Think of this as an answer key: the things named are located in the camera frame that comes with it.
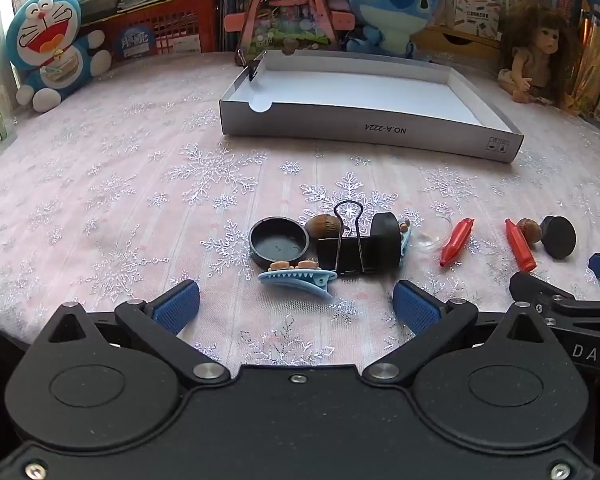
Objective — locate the printed cardboard box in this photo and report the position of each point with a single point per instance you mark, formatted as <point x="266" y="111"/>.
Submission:
<point x="475" y="10"/>

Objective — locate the brown-haired doll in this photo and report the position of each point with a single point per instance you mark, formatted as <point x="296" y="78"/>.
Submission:
<point x="540" y="45"/>

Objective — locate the white cardboard box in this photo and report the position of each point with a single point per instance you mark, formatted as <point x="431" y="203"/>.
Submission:
<point x="370" y="95"/>

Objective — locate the blue shark hair clip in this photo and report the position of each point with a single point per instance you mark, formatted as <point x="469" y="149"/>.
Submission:
<point x="295" y="282"/>

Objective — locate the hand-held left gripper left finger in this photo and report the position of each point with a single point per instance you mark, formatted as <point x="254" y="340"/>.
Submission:
<point x="177" y="306"/>

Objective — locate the black binder clip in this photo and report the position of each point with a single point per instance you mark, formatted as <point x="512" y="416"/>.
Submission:
<point x="252" y="67"/>
<point x="350" y="255"/>

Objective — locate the red plastic crayon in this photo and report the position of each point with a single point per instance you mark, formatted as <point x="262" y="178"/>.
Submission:
<point x="455" y="242"/>
<point x="520" y="250"/>

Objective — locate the pink triangular toy box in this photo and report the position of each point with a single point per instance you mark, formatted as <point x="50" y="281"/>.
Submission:
<point x="290" y="15"/>

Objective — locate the brown nut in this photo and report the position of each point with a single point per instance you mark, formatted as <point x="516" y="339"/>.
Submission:
<point x="322" y="226"/>
<point x="531" y="231"/>

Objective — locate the blue cat plush toy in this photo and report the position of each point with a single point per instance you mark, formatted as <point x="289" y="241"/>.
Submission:
<point x="50" y="45"/>

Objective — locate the pink snowflake tablecloth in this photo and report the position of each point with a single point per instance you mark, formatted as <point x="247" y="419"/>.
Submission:
<point x="105" y="185"/>

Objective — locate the red plastic basket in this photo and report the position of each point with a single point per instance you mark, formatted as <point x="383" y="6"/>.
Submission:
<point x="180" y="20"/>

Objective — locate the black round knob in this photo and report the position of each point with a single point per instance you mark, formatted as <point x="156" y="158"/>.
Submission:
<point x="560" y="237"/>

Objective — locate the wooden drawer box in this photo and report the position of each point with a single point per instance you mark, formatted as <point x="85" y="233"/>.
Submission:
<point x="455" y="42"/>

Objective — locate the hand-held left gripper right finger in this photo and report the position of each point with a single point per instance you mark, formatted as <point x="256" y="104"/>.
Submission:
<point x="415" y="306"/>

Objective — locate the blue alien plush toy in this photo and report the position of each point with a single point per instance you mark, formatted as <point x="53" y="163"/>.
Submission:
<point x="390" y="5"/>

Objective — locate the black round cap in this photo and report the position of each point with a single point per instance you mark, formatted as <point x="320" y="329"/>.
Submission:
<point x="277" y="245"/>

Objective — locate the black plastic cylinder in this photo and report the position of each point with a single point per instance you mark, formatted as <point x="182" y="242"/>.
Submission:
<point x="387" y="240"/>

